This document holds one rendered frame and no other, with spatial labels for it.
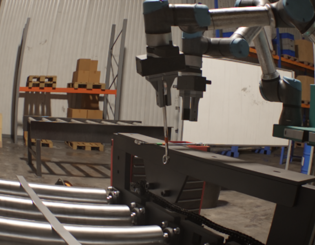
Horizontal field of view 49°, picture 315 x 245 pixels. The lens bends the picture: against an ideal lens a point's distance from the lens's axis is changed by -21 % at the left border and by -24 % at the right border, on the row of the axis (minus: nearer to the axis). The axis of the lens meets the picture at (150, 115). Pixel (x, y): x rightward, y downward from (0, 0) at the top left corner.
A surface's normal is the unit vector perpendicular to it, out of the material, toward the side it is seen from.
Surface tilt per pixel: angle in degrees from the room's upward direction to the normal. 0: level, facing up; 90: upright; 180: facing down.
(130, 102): 90
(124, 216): 70
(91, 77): 90
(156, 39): 111
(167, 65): 106
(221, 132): 90
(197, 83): 90
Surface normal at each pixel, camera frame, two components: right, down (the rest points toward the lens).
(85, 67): 0.35, 0.06
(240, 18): 0.03, 0.38
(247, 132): -0.03, 0.04
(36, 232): 0.36, -0.46
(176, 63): 0.36, 0.33
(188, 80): -0.92, -0.04
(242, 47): 0.61, 0.07
